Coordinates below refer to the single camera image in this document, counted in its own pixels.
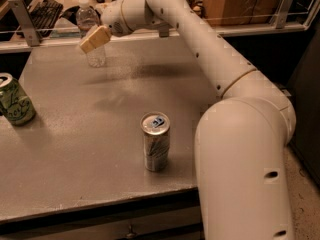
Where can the black headphones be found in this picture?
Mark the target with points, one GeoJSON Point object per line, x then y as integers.
{"type": "Point", "coordinates": [70, 14]}

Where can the middle metal rail bracket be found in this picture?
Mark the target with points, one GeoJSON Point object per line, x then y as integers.
{"type": "Point", "coordinates": [163, 31]}

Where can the metal rail bracket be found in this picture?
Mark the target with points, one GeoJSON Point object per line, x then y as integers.
{"type": "Point", "coordinates": [281, 14]}
{"type": "Point", "coordinates": [26, 24]}
{"type": "Point", "coordinates": [163, 31]}

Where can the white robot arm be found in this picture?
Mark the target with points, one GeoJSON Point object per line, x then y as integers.
{"type": "Point", "coordinates": [239, 141]}

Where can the silver redbull can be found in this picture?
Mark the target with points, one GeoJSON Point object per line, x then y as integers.
{"type": "Point", "coordinates": [156, 140]}

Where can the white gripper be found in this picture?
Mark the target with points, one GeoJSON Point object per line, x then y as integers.
{"type": "Point", "coordinates": [112, 17]}

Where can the left metal rail bracket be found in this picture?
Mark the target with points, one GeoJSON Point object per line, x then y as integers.
{"type": "Point", "coordinates": [26, 24]}

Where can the clear plastic water bottle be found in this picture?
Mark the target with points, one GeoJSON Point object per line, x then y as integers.
{"type": "Point", "coordinates": [87, 19]}

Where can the small round brown object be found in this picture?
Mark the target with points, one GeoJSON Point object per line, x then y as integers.
{"type": "Point", "coordinates": [197, 9]}

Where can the black keyboard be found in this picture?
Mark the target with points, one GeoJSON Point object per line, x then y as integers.
{"type": "Point", "coordinates": [44, 16]}

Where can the green soda can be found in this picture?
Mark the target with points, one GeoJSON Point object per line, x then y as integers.
{"type": "Point", "coordinates": [15, 104]}

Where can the grey drawer with handle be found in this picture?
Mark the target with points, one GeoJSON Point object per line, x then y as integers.
{"type": "Point", "coordinates": [144, 224]}

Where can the wooden cabinet box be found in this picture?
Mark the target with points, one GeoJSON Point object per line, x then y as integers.
{"type": "Point", "coordinates": [238, 12]}

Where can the right metal rail bracket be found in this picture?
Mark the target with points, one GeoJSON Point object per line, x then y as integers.
{"type": "Point", "coordinates": [281, 14]}

